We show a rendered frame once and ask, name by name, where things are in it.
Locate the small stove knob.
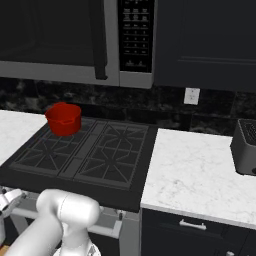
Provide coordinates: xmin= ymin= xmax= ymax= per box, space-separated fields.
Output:
xmin=115 ymin=209 xmax=126 ymax=223

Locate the dark grey toaster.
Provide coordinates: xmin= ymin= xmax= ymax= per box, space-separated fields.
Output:
xmin=229 ymin=118 xmax=256 ymax=177

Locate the black microwave door handle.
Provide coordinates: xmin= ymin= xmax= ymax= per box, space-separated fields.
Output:
xmin=88 ymin=0 xmax=109 ymax=81

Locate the silver oven door handle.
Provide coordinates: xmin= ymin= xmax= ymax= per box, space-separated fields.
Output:
xmin=9 ymin=199 xmax=123 ymax=240

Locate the dark drawer front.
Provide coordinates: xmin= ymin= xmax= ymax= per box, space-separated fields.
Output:
xmin=141 ymin=208 xmax=256 ymax=256

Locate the dark cupboard door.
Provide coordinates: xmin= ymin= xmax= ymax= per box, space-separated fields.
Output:
xmin=153 ymin=0 xmax=256 ymax=93

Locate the silver drawer handle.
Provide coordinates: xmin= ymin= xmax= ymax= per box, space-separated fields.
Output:
xmin=178 ymin=218 xmax=208 ymax=232

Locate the red cooking pot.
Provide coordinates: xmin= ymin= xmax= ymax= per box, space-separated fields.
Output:
xmin=44 ymin=101 xmax=83 ymax=137

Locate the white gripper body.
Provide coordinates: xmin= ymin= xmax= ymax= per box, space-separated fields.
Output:
xmin=0 ymin=188 xmax=26 ymax=218

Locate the black gas stove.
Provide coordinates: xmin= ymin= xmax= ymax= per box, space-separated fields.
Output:
xmin=0 ymin=114 xmax=160 ymax=256

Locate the microwave door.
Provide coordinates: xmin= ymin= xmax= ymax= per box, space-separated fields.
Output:
xmin=0 ymin=0 xmax=121 ymax=87

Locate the silver black microwave oven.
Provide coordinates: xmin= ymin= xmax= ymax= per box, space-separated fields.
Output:
xmin=0 ymin=0 xmax=158 ymax=90

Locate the white wall socket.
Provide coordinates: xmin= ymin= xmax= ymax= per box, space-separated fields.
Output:
xmin=183 ymin=87 xmax=201 ymax=106

